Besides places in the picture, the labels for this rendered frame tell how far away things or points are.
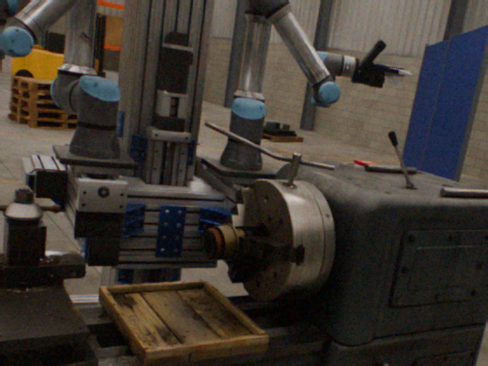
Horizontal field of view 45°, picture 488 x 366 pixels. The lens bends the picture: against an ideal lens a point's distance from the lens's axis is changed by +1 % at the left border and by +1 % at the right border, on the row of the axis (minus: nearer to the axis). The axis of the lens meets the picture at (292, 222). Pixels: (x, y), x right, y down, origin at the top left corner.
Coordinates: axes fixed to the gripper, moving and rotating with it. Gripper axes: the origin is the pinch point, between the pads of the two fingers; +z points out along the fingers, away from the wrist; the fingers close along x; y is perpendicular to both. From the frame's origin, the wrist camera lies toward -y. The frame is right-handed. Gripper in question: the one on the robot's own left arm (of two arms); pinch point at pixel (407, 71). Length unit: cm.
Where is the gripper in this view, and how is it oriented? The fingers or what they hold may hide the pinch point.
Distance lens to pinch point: 228.1
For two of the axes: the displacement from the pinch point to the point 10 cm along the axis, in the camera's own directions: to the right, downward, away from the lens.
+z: 9.8, 1.3, 1.3
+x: 0.7, 3.9, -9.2
